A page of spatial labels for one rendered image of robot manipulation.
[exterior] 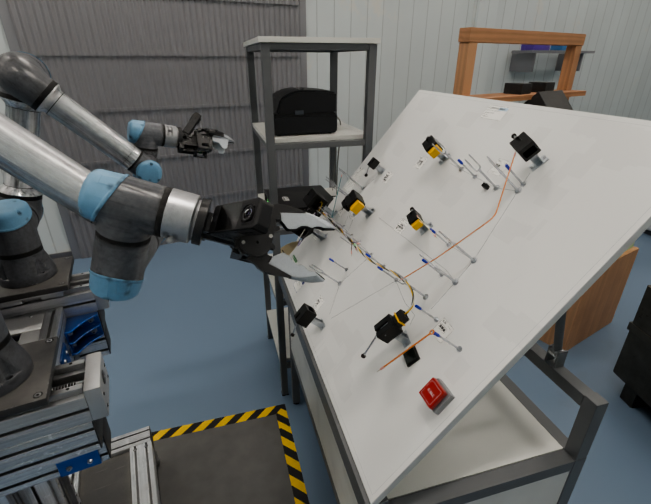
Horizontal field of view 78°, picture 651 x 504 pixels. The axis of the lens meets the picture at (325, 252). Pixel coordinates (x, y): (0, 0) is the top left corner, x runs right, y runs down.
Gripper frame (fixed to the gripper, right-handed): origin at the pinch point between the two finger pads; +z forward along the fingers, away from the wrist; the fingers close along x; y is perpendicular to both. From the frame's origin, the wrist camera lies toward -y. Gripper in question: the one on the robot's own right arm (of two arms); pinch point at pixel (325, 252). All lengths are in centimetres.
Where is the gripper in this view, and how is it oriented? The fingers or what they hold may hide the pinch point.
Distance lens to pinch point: 63.3
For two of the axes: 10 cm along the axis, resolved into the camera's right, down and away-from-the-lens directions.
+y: -3.0, 1.6, 9.4
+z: 9.3, 2.5, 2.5
